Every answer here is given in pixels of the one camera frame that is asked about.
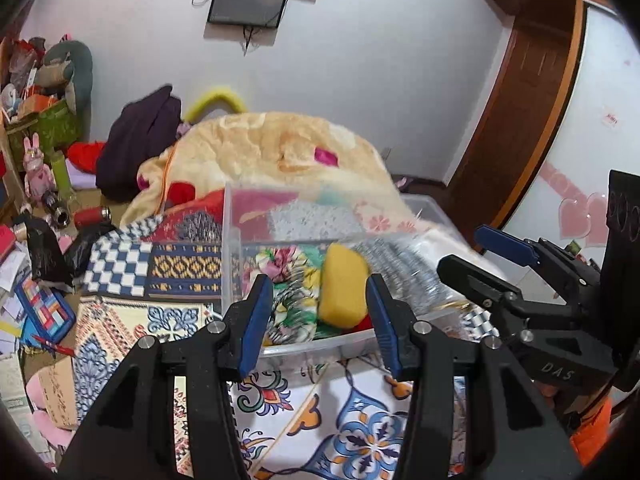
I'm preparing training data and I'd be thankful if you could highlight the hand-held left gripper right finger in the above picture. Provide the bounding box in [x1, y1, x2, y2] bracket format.
[365, 274, 586, 480]

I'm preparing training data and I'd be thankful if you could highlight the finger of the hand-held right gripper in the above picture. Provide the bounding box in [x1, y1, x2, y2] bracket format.
[436, 254, 566, 333]
[474, 225, 601, 286]

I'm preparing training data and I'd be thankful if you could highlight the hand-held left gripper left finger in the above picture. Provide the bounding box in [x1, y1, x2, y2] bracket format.
[57, 274, 275, 480]

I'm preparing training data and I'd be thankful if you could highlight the floral cloth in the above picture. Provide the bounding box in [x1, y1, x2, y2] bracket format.
[252, 245, 323, 346]

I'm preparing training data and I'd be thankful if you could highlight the clear plastic storage box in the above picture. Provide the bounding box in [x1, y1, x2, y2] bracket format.
[221, 184, 506, 358]

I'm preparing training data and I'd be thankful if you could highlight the person's right forearm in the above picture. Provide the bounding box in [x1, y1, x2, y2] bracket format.
[540, 380, 613, 466]

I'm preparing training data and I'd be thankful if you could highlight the pink heart sticker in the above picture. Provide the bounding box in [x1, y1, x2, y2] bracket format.
[542, 162, 611, 248]

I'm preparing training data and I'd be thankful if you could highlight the patterned bed cover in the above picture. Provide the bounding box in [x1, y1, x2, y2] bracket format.
[75, 200, 476, 480]

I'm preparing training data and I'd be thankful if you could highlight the red knitted cloth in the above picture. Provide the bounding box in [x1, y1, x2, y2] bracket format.
[165, 182, 226, 233]

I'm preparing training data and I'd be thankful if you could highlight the yellow fleece blanket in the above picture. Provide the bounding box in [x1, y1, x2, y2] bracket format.
[120, 112, 401, 226]

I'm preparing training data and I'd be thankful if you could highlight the white wardrobe door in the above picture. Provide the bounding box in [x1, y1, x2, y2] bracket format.
[500, 0, 640, 271]

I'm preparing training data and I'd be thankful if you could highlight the red metal bottle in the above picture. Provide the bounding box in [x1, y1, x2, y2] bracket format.
[74, 206, 112, 228]

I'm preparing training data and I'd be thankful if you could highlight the red pen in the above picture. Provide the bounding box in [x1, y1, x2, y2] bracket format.
[31, 334, 76, 357]

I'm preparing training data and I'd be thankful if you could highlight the cardboard piece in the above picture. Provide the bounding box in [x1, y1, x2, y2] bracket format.
[37, 357, 81, 431]

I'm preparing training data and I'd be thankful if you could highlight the colourful block-pattern case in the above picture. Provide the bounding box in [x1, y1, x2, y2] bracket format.
[14, 277, 77, 348]

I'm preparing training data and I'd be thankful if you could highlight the dark purple clothing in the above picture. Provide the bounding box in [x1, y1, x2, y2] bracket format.
[95, 85, 182, 203]

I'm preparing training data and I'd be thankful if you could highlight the black plastic bag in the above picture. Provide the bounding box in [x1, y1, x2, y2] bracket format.
[25, 217, 121, 288]

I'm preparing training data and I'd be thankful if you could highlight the dark metal cylinder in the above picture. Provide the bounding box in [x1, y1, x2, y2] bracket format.
[42, 190, 71, 228]

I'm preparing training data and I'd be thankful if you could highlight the pink plush cloth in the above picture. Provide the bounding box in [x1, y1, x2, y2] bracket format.
[25, 375, 76, 448]

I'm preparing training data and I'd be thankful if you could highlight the pile of papers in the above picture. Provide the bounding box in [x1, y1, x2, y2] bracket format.
[0, 240, 36, 356]

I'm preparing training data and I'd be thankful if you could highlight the green bottle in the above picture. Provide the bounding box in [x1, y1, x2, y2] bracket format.
[54, 152, 71, 191]

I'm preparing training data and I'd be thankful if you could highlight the pink rabbit toy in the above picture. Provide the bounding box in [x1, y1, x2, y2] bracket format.
[22, 132, 55, 198]

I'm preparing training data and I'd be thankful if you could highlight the green storage box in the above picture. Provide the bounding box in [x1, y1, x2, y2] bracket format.
[5, 100, 83, 153]

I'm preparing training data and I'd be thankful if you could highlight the grey-green plush pillow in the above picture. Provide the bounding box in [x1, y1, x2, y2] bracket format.
[42, 40, 94, 113]

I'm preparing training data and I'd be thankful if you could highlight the red plastic bag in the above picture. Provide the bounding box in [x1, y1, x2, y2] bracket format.
[10, 37, 46, 86]

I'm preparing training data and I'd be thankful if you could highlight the yellow-green plush ring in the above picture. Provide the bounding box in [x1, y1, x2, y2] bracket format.
[184, 89, 248, 122]

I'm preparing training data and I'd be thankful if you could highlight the small black wall monitor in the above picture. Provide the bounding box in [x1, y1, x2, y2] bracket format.
[206, 0, 291, 30]

